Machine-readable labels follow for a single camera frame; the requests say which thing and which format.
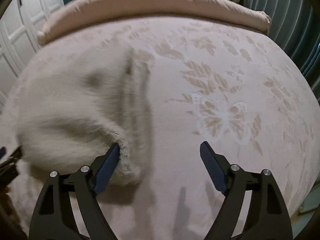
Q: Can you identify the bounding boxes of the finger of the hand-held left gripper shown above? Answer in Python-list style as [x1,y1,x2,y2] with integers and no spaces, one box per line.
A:
[0,146,23,180]

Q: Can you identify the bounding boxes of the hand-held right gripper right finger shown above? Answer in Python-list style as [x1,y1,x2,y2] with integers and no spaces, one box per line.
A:
[199,141,293,240]

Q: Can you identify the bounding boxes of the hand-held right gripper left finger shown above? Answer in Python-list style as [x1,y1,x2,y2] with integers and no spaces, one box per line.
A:
[28,143,121,240]

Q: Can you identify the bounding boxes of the cream knitted sweater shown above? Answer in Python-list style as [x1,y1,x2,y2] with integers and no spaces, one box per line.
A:
[15,47,157,187]

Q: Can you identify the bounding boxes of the butterfly print bed blanket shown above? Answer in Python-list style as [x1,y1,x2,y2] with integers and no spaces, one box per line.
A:
[0,17,315,240]

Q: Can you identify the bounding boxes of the white panelled wardrobe doors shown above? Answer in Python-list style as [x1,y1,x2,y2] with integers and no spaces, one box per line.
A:
[0,0,66,105]

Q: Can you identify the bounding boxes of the grey-green curtain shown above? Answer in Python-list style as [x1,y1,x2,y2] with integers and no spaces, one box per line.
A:
[241,0,320,88]

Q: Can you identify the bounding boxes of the pink rolled duvet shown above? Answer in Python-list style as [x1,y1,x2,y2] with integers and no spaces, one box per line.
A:
[37,0,272,46]

